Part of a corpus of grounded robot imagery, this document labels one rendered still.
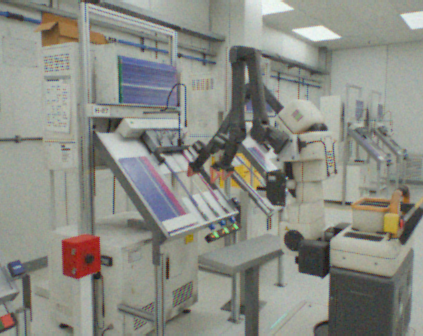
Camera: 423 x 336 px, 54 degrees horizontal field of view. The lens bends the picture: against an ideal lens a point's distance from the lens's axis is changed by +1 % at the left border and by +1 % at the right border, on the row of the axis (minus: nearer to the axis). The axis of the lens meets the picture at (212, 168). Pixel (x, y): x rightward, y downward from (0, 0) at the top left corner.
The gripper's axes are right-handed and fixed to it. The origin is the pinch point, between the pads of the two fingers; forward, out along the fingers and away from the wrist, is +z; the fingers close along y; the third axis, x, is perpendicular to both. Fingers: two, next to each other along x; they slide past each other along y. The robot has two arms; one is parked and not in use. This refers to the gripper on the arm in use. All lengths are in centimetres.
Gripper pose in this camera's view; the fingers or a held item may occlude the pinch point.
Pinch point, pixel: (188, 175)
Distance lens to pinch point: 249.8
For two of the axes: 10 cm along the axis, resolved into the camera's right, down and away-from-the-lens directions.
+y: -5.4, 0.9, -8.3
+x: 6.1, 7.3, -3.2
